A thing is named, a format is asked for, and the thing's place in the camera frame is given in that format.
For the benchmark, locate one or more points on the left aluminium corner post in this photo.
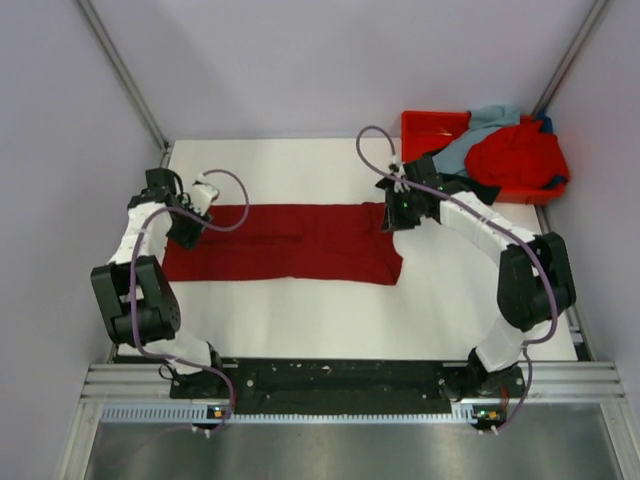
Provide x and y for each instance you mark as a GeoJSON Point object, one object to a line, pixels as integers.
{"type": "Point", "coordinates": [121, 72]}

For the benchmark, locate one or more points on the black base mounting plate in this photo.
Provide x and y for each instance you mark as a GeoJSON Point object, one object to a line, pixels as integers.
{"type": "Point", "coordinates": [334, 387]}

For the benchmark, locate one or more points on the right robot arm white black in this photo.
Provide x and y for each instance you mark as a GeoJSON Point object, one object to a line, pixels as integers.
{"type": "Point", "coordinates": [535, 283]}

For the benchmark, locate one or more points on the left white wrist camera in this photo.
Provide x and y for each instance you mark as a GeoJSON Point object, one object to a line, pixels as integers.
{"type": "Point", "coordinates": [202, 194]}

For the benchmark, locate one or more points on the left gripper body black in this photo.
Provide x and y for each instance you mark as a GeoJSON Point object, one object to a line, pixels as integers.
{"type": "Point", "coordinates": [185, 231]}

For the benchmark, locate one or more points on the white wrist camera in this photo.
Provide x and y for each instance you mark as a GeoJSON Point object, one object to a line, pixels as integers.
{"type": "Point", "coordinates": [398, 173]}
{"type": "Point", "coordinates": [202, 194]}

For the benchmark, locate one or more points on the black t shirt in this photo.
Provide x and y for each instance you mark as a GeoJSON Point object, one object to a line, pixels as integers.
{"type": "Point", "coordinates": [486, 194]}

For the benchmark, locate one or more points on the aluminium corner post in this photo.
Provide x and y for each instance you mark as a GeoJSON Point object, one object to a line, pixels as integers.
{"type": "Point", "coordinates": [593, 18]}
{"type": "Point", "coordinates": [121, 72]}

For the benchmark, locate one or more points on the dark red t shirt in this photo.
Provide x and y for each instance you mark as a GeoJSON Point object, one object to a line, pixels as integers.
{"type": "Point", "coordinates": [318, 242]}

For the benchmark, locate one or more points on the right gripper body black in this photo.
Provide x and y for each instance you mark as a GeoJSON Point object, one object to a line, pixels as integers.
{"type": "Point", "coordinates": [403, 209]}

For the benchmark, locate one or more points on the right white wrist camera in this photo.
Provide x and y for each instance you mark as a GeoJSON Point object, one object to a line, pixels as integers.
{"type": "Point", "coordinates": [398, 173]}

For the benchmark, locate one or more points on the light blue t shirt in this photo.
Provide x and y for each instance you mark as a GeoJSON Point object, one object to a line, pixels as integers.
{"type": "Point", "coordinates": [482, 123]}

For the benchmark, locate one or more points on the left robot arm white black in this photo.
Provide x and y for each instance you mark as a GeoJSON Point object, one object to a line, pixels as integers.
{"type": "Point", "coordinates": [186, 354]}

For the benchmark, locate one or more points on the grey slotted cable duct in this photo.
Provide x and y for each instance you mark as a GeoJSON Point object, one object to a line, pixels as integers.
{"type": "Point", "coordinates": [209, 415]}

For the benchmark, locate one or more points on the bright red t shirt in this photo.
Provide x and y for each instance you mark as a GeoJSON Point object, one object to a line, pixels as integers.
{"type": "Point", "coordinates": [518, 156]}

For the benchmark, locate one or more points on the red plastic bin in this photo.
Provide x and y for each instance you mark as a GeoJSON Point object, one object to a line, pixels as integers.
{"type": "Point", "coordinates": [427, 131]}

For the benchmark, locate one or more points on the right aluminium corner post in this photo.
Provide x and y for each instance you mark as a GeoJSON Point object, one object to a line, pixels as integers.
{"type": "Point", "coordinates": [593, 18]}

